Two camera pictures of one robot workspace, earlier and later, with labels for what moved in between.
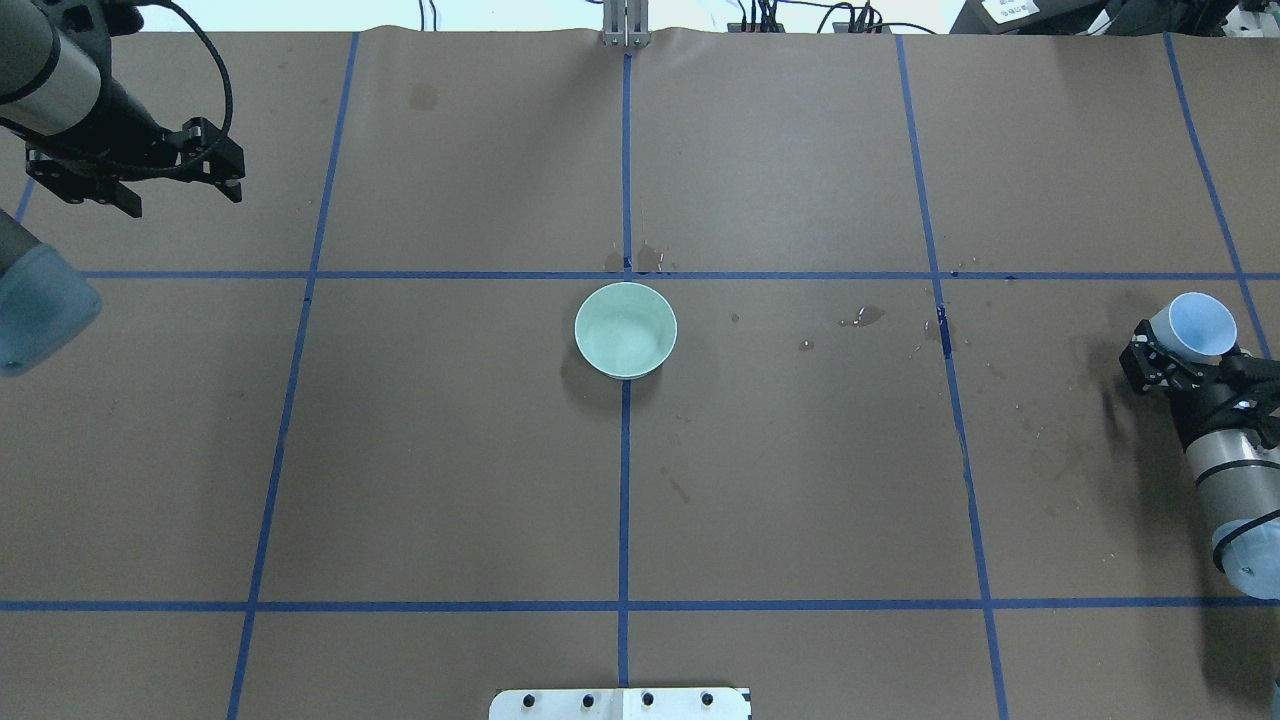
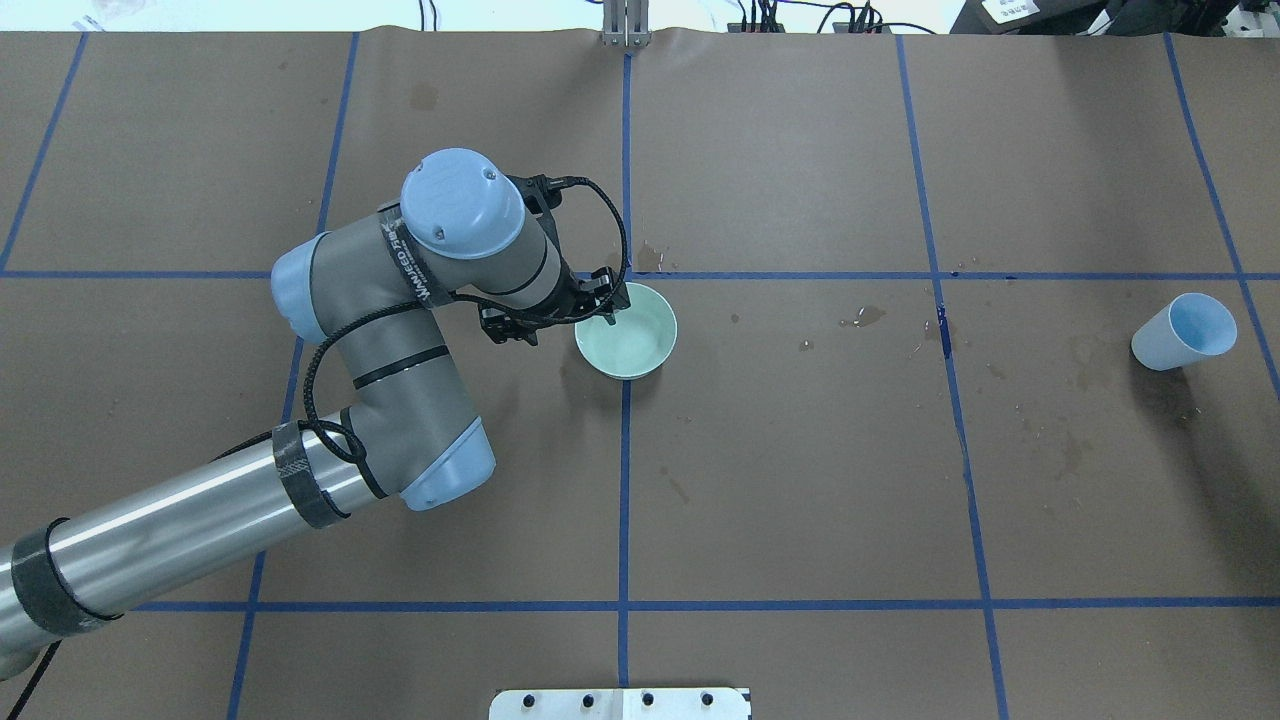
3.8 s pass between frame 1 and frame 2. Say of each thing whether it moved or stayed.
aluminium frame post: stayed
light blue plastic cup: stayed
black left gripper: moved
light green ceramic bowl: stayed
